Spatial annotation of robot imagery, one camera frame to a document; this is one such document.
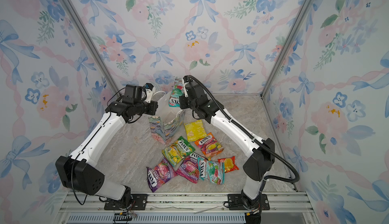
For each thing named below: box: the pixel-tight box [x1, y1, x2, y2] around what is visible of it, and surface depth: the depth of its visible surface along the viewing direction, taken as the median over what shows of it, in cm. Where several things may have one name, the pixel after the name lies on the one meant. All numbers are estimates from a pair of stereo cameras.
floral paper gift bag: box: [148, 90, 186, 146], surface depth 81 cm
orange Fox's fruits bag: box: [194, 132, 224, 158], surface depth 92 cm
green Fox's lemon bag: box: [161, 135, 196, 168], surface depth 90 cm
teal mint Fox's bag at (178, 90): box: [168, 76, 186, 108], surface depth 80 cm
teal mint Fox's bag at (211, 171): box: [197, 157, 226, 185], surface depth 81 cm
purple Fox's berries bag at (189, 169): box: [175, 152, 206, 184], surface depth 84 cm
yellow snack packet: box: [183, 119, 208, 142], surface depth 100 cm
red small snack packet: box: [217, 156, 240, 173], surface depth 87 cm
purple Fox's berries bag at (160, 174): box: [145, 158, 178, 193], surface depth 81 cm
